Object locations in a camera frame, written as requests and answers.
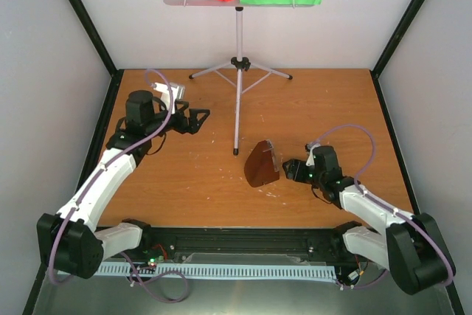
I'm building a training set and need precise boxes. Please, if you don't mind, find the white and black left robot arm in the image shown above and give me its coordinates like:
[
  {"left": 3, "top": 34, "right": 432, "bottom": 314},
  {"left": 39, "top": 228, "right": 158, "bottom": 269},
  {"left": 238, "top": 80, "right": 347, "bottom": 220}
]
[{"left": 37, "top": 90, "right": 210, "bottom": 282}]

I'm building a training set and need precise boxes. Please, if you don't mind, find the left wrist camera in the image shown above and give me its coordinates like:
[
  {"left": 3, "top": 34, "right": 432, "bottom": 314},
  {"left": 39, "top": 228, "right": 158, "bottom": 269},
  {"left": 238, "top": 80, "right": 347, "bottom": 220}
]
[{"left": 152, "top": 83, "right": 185, "bottom": 114}]

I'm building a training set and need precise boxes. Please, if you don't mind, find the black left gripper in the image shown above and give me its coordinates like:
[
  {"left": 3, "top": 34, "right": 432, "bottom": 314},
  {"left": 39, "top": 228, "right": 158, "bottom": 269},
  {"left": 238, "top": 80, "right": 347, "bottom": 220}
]
[{"left": 145, "top": 101, "right": 209, "bottom": 137}]

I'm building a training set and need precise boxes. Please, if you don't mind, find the brown wooden metronome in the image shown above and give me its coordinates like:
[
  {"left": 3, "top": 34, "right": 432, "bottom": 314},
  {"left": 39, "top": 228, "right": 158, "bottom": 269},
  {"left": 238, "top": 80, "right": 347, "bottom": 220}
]
[{"left": 244, "top": 139, "right": 280, "bottom": 188}]

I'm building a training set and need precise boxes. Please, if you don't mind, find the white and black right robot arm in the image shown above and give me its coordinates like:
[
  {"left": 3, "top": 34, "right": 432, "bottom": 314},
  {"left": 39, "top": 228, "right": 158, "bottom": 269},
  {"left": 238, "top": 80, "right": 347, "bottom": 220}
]
[{"left": 282, "top": 144, "right": 456, "bottom": 295}]

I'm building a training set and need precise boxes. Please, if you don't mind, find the clear plastic metronome cover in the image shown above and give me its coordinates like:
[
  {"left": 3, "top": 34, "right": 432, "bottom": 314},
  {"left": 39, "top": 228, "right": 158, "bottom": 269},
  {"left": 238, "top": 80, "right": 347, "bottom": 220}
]
[{"left": 263, "top": 139, "right": 280, "bottom": 173}]

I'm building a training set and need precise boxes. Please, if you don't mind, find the light blue slotted cable duct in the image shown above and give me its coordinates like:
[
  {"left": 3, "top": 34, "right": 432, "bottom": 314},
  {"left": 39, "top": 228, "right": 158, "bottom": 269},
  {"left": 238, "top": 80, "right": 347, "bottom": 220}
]
[{"left": 95, "top": 261, "right": 337, "bottom": 283}]

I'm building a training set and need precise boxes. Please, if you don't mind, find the white tripod music stand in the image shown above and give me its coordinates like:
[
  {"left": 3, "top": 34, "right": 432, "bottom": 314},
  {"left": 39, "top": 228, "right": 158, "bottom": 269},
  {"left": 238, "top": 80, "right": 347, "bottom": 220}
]
[{"left": 162, "top": 0, "right": 319, "bottom": 156}]

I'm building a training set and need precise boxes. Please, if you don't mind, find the small green circuit board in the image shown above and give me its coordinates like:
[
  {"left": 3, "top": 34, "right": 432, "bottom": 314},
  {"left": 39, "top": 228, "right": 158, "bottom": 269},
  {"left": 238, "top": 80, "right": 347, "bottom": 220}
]
[{"left": 147, "top": 255, "right": 167, "bottom": 267}]

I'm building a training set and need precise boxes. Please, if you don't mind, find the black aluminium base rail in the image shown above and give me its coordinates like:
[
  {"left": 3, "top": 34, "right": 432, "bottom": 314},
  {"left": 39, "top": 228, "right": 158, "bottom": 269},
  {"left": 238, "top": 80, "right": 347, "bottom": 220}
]
[{"left": 125, "top": 227, "right": 367, "bottom": 266}]

